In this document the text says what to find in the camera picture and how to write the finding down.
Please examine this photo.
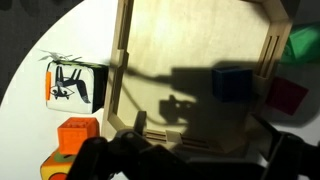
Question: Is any blue block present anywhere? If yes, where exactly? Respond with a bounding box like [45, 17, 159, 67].
[211, 66, 254, 103]

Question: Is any orange block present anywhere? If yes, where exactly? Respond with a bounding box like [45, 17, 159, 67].
[57, 116, 101, 156]

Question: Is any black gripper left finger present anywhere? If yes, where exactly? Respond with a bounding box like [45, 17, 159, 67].
[66, 110, 188, 180]

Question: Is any light wooden tray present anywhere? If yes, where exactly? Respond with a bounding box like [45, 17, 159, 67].
[101, 0, 294, 158]

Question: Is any pink block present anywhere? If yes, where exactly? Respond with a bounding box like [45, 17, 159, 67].
[265, 76, 309, 117]

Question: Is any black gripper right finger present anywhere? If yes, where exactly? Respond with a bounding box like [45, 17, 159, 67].
[248, 113, 320, 180]

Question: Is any white printed cube checkered side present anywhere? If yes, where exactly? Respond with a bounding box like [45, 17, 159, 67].
[39, 49, 109, 115]

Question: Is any orange green patterned cube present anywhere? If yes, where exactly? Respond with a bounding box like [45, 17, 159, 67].
[39, 149, 83, 180]

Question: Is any dark green block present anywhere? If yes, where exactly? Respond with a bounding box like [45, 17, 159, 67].
[280, 21, 320, 65]

